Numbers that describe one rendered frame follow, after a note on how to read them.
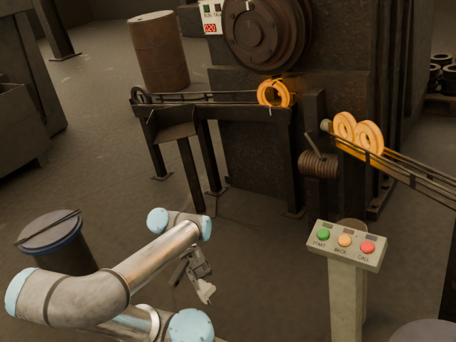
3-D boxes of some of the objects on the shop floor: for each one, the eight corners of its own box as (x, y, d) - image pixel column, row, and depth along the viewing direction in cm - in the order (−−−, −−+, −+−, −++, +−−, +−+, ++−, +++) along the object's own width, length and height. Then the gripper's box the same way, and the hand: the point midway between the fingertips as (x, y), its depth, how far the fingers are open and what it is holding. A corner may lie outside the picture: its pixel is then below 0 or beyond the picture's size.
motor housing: (312, 223, 227) (307, 144, 199) (349, 234, 214) (348, 150, 187) (302, 237, 219) (295, 157, 191) (340, 248, 206) (338, 164, 179)
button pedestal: (327, 322, 170) (320, 214, 138) (383, 347, 156) (389, 232, 125) (311, 352, 160) (300, 241, 128) (369, 381, 146) (373, 264, 114)
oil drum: (167, 77, 534) (150, 10, 489) (200, 79, 501) (184, 7, 455) (137, 93, 496) (115, 22, 450) (169, 97, 463) (149, 20, 417)
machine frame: (273, 139, 326) (242, -114, 235) (409, 161, 264) (438, -170, 174) (223, 184, 279) (160, -109, 188) (375, 224, 217) (389, -183, 127)
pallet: (325, 104, 369) (323, 58, 346) (358, 74, 419) (358, 33, 397) (469, 119, 298) (478, 63, 275) (488, 81, 349) (497, 32, 326)
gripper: (195, 242, 144) (220, 294, 135) (202, 249, 155) (226, 297, 146) (174, 254, 144) (199, 306, 135) (184, 260, 155) (207, 309, 146)
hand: (205, 302), depth 141 cm, fingers open, 6 cm apart
